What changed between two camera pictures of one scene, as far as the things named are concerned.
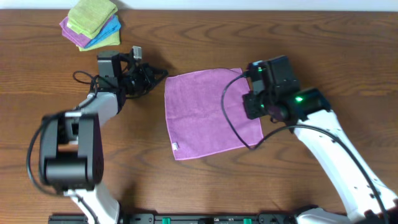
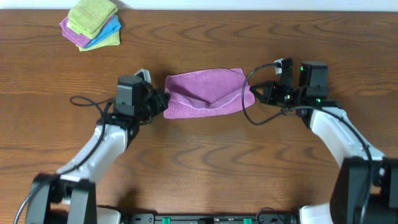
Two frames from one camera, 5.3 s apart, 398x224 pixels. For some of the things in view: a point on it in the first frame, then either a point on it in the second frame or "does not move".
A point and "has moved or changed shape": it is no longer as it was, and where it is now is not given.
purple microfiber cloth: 198,120 has moved or changed shape
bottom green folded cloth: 112,40 does not move
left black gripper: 144,77 to 157,102
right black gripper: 249,101 to 271,88
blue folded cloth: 112,25 does not move
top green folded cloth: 89,17 does not move
